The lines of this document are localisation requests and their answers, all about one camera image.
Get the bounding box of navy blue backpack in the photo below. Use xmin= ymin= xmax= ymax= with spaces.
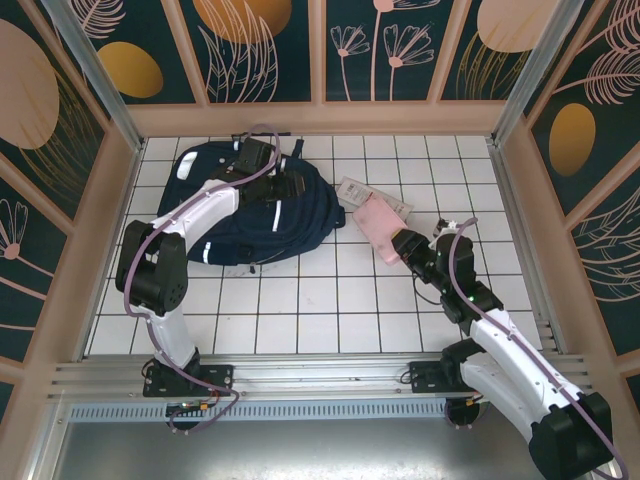
xmin=157 ymin=130 xmax=347 ymax=270

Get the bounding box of clear packet with barcode label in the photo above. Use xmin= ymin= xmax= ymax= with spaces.
xmin=336 ymin=176 xmax=416 ymax=224

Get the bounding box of pink pencil case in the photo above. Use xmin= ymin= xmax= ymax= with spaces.
xmin=352 ymin=194 xmax=409 ymax=266

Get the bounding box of grey metal sheet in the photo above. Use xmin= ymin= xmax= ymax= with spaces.
xmin=27 ymin=419 xmax=619 ymax=480

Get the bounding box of aluminium side rail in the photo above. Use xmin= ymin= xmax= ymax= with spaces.
xmin=487 ymin=139 xmax=569 ymax=357

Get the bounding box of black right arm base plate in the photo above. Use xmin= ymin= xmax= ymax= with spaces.
xmin=408 ymin=360 xmax=454 ymax=396

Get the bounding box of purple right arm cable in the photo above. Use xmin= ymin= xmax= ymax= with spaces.
xmin=443 ymin=217 xmax=630 ymax=479

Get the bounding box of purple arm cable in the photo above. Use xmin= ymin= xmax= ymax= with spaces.
xmin=443 ymin=217 xmax=630 ymax=479
xmin=122 ymin=122 xmax=282 ymax=437

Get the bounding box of aluminium mounting rail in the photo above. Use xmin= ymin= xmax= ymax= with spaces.
xmin=47 ymin=352 xmax=594 ymax=401

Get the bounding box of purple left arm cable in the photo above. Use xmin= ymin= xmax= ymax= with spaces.
xmin=122 ymin=122 xmax=282 ymax=437

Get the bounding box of slotted metal cable strip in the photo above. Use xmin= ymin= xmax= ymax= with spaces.
xmin=67 ymin=402 xmax=571 ymax=424

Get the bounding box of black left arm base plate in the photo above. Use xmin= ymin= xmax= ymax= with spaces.
xmin=142 ymin=363 xmax=236 ymax=399

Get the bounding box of aluminium corner post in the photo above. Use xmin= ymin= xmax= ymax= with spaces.
xmin=40 ymin=0 xmax=147 ymax=154
xmin=490 ymin=0 xmax=587 ymax=147

